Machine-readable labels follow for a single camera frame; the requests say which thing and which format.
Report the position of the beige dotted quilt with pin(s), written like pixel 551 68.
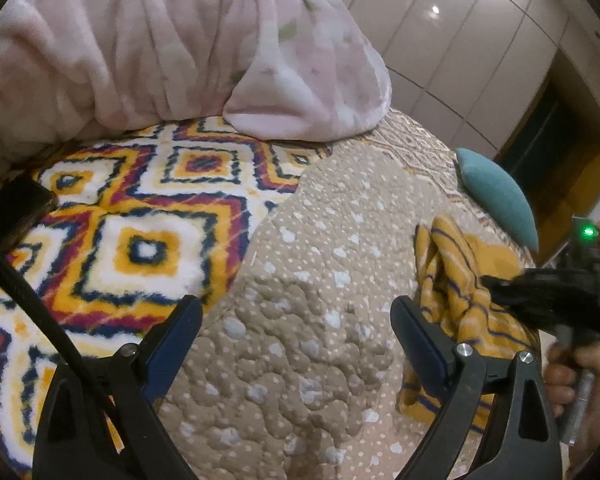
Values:
pixel 296 372

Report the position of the black phone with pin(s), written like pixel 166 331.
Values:
pixel 23 203

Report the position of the pink floral comforter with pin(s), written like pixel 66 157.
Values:
pixel 274 69

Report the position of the colourful diamond pattern blanket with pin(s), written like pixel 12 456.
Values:
pixel 141 222

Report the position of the yellow striped knit sweater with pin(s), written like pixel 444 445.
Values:
pixel 449 265

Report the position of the teal pillow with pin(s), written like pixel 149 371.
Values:
pixel 499 195

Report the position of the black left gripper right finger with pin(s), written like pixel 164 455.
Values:
pixel 520 440

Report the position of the right hand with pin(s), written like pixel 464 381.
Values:
pixel 568 374

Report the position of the wooden door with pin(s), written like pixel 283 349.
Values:
pixel 554 156

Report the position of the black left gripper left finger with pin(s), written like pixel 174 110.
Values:
pixel 115 432

